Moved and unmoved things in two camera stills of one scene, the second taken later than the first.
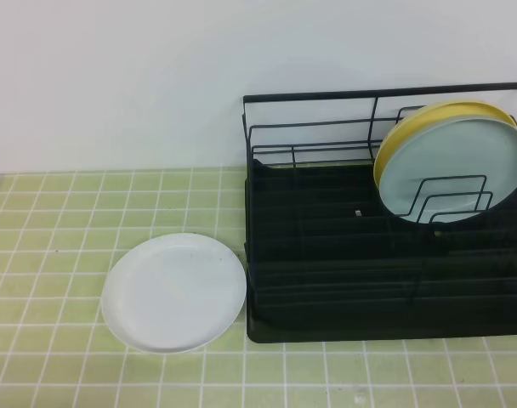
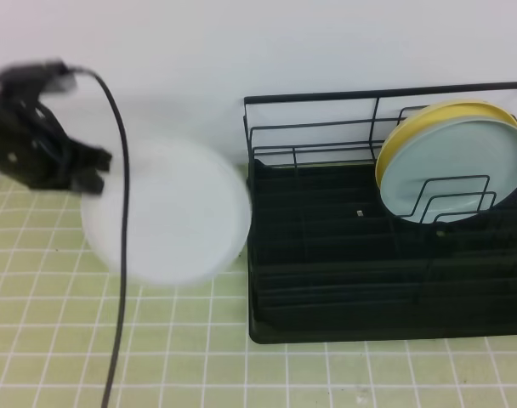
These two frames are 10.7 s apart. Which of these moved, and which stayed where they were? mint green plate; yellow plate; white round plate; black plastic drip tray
Moved: white round plate
Stayed: mint green plate; black plastic drip tray; yellow plate
